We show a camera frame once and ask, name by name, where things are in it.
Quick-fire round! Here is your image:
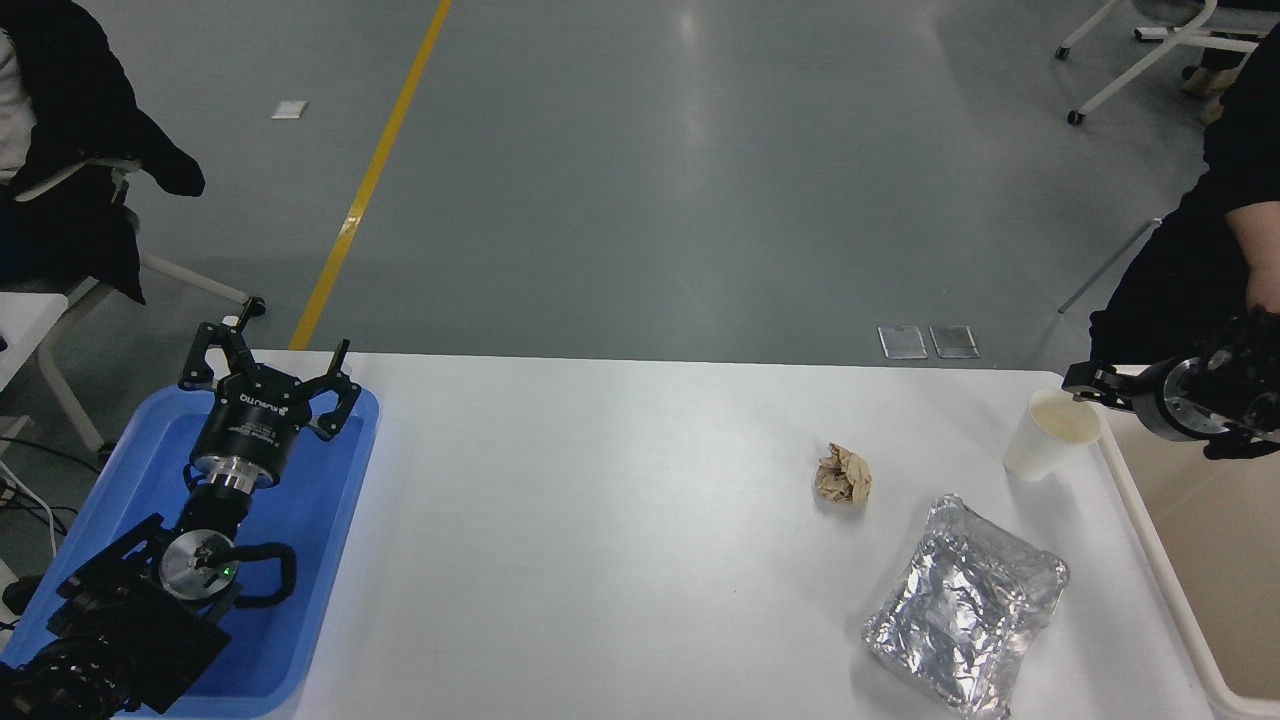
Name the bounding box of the white office chair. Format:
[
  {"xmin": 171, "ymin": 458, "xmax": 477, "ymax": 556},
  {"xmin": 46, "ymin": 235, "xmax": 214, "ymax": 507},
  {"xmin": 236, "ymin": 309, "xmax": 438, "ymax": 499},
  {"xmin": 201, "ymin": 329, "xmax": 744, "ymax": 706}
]
[{"xmin": 12, "ymin": 157, "xmax": 267, "ymax": 453}]

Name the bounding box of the blue plastic tray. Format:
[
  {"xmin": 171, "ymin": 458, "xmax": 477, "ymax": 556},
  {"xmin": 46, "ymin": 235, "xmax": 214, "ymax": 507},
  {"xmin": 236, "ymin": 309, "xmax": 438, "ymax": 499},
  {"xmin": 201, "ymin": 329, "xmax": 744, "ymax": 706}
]
[{"xmin": 0, "ymin": 385, "xmax": 381, "ymax": 719}]

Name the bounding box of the black floor cable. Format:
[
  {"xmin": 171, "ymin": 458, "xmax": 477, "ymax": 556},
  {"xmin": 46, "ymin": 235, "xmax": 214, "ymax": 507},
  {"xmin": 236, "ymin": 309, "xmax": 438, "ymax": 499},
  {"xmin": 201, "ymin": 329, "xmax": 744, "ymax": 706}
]
[{"xmin": 0, "ymin": 436, "xmax": 103, "ymax": 556}]

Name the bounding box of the crumpled tan paper ball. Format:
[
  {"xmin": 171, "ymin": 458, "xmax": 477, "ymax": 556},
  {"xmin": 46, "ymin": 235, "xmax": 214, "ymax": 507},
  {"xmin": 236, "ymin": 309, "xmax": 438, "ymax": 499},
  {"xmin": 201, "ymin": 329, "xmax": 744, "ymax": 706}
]
[{"xmin": 813, "ymin": 443, "xmax": 872, "ymax": 504}]

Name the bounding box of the silver foil tray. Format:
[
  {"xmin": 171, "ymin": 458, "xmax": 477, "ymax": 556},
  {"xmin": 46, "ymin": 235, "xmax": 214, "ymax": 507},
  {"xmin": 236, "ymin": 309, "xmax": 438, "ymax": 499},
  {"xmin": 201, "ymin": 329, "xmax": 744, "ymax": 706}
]
[{"xmin": 862, "ymin": 493, "xmax": 1070, "ymax": 720}]

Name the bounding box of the standing person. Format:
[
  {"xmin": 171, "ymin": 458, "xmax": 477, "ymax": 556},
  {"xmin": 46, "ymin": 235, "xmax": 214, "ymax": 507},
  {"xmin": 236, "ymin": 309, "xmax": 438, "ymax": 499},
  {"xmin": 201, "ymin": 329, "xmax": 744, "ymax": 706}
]
[{"xmin": 1088, "ymin": 25, "xmax": 1280, "ymax": 367}]

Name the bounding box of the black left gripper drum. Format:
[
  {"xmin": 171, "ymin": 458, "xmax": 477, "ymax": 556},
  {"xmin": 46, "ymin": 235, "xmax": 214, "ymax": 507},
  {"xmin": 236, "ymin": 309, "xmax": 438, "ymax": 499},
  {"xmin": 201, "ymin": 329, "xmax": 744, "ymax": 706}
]
[{"xmin": 190, "ymin": 372, "xmax": 314, "ymax": 471}]

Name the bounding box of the small white side table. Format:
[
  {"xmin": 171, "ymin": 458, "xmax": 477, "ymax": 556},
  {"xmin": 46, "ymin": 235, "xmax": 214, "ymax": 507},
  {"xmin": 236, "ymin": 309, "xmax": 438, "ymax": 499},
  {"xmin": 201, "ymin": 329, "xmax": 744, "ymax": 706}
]
[{"xmin": 0, "ymin": 293, "xmax": 69, "ymax": 393}]

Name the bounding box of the white paper cup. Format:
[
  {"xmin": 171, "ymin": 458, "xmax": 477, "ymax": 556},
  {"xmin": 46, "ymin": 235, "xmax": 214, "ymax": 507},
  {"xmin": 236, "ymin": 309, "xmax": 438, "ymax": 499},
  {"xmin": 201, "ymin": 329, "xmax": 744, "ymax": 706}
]
[{"xmin": 1003, "ymin": 388, "xmax": 1103, "ymax": 483}]

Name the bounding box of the white wheeled chair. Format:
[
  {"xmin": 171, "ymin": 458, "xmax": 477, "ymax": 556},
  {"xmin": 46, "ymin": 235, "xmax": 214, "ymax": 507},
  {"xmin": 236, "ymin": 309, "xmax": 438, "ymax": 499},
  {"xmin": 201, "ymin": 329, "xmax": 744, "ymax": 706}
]
[{"xmin": 1054, "ymin": 0, "xmax": 1263, "ymax": 127}]

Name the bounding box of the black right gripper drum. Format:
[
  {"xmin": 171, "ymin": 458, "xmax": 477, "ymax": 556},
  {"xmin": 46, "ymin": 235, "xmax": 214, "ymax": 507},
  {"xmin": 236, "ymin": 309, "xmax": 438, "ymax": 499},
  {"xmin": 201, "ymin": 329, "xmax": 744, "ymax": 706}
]
[{"xmin": 1130, "ymin": 358, "xmax": 1187, "ymax": 440}]

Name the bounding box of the large pale bin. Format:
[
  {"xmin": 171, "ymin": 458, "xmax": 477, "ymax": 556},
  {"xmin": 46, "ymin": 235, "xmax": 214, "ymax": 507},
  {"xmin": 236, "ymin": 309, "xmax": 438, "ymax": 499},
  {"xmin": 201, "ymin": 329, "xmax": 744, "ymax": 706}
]
[{"xmin": 1090, "ymin": 363, "xmax": 1280, "ymax": 720}]

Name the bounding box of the seated person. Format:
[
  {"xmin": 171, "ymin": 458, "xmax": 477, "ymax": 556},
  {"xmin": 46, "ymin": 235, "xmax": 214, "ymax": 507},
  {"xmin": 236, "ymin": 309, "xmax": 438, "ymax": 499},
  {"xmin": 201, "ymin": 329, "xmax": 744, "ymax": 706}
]
[{"xmin": 0, "ymin": 0, "xmax": 206, "ymax": 306}]

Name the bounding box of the grey metal leg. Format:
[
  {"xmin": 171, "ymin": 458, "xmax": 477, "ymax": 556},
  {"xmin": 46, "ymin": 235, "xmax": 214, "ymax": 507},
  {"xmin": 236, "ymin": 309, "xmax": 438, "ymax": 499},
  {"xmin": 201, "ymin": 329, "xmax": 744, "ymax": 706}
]
[{"xmin": 1058, "ymin": 217, "xmax": 1163, "ymax": 314}]

